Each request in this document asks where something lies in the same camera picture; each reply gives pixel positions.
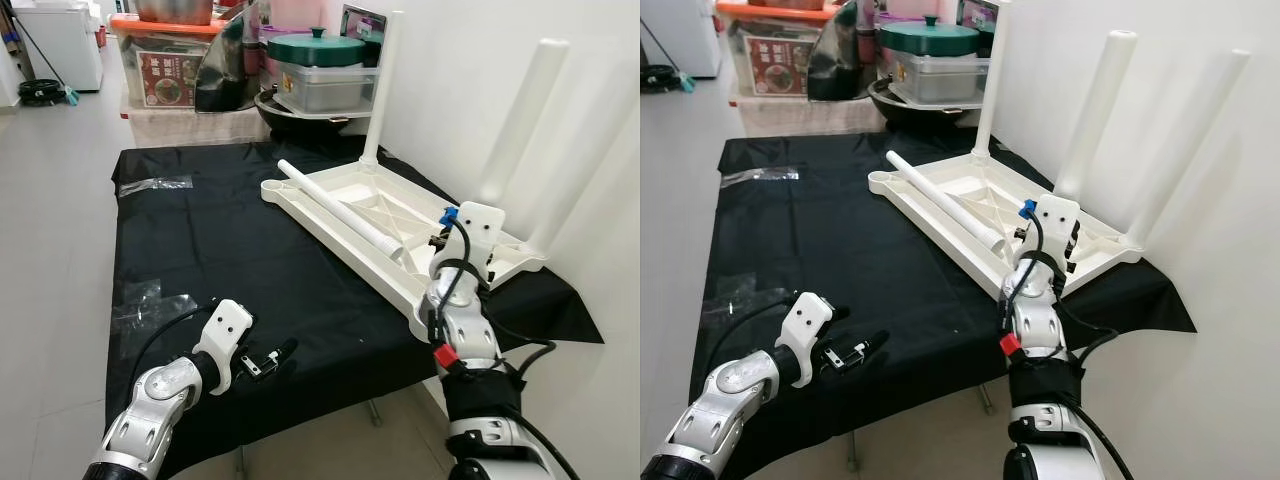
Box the white plastic children table top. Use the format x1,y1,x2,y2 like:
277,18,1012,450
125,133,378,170
868,150,1146,301
260,160,549,341

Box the black tablecloth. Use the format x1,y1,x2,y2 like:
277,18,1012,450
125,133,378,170
690,135,1198,479
105,145,606,479

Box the clear tape strip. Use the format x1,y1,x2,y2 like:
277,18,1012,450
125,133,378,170
118,176,194,196
720,166,801,188

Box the black wok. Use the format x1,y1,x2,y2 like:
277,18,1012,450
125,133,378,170
868,75,976,129
254,85,363,139

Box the clear plastic storage container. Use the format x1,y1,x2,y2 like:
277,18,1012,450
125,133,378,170
275,60,381,113
888,50,991,106

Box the beige patterned cloth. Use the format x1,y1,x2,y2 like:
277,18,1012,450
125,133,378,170
730,90,886,136
122,100,271,149

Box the green pot lid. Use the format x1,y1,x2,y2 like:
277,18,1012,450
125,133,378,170
880,16,981,58
266,27,367,68

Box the dark square pan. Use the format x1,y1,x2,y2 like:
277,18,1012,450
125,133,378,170
338,5,386,46
958,0,1001,36

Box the red printed carton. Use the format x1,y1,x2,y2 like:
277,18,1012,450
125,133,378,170
745,35,819,98
135,48,206,109

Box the black plastic bag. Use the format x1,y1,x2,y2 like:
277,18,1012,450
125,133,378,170
808,0,873,101
195,5,259,113

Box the white appliance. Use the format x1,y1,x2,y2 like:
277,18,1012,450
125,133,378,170
640,0,723,79
10,0,104,93

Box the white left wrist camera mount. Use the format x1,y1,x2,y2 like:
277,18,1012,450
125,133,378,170
192,298,255,393
775,292,836,386

